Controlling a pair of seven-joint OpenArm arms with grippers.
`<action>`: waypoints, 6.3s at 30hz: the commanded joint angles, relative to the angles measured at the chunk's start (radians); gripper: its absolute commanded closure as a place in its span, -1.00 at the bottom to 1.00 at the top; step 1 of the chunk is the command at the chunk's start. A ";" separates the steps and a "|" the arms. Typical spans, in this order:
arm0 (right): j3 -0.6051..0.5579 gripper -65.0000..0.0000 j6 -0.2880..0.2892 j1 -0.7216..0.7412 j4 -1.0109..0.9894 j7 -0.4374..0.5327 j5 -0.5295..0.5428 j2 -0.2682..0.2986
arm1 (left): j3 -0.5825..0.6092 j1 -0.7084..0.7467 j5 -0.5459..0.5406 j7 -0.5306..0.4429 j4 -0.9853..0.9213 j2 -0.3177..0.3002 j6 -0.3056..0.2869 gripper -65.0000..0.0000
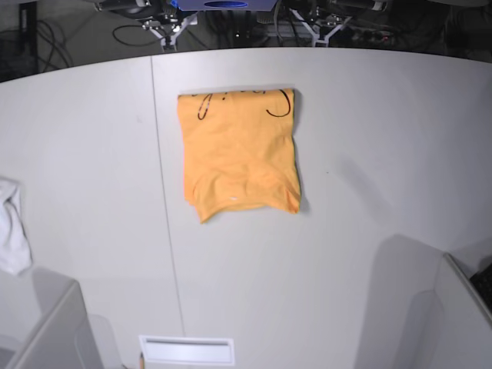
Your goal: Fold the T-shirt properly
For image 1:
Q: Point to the white cloth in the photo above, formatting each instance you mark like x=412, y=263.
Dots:
x=16, y=256

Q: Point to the orange T-shirt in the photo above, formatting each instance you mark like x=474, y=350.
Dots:
x=239, y=151

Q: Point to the white slotted tray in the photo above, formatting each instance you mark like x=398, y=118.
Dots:
x=187, y=350

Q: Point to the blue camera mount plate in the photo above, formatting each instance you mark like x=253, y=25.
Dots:
x=210, y=5

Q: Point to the grey box right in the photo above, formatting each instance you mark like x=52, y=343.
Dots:
x=448, y=326

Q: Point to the black keyboard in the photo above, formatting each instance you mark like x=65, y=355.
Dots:
x=482, y=282

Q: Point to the grey box left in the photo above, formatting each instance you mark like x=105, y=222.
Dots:
x=44, y=324

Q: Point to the grey box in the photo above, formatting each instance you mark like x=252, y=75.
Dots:
x=448, y=326
x=44, y=324

